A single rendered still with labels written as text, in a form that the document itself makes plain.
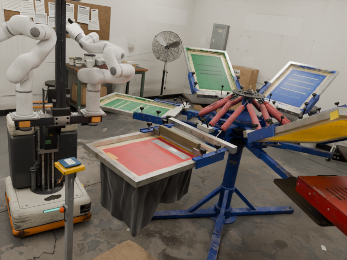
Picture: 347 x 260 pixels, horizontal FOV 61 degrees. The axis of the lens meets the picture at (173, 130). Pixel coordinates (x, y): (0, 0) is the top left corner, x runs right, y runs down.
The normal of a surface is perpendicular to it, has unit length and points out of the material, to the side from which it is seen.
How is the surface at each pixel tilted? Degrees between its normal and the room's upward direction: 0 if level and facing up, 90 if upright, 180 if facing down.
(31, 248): 0
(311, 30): 90
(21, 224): 90
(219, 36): 90
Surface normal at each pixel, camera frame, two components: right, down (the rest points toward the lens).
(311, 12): -0.72, 0.14
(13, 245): 0.13, -0.93
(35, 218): 0.54, 0.36
